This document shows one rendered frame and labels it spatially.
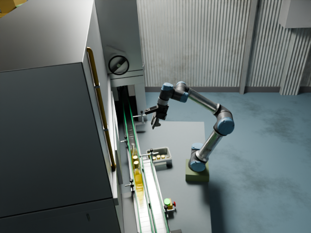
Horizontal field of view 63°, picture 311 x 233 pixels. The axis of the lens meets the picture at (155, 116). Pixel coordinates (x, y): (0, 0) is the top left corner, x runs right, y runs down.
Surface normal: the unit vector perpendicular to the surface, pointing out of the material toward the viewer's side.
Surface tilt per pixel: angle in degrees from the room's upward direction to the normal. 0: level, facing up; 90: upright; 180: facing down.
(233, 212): 0
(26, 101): 90
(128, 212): 0
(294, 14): 90
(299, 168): 0
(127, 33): 90
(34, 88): 90
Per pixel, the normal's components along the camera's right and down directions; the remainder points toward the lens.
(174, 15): -0.11, 0.55
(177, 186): -0.06, -0.84
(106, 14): 0.18, 0.53
